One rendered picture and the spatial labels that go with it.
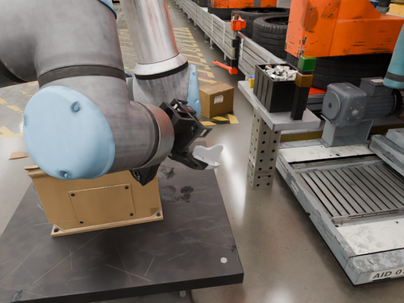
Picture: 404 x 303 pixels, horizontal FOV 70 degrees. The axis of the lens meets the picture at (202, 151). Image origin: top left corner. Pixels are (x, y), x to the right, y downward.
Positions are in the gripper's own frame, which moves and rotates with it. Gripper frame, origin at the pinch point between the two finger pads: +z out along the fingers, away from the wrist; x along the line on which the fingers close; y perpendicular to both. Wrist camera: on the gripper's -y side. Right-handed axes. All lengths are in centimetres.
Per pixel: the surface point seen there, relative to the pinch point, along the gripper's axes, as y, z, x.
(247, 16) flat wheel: 53, 228, 109
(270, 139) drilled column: 4, 68, -5
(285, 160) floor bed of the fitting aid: -1, 91, -16
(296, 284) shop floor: -20, 41, -48
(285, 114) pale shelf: 16, 49, -4
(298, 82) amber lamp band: 25.8, 38.6, -1.1
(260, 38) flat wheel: 41, 184, 69
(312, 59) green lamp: 32.6, 35.8, 0.2
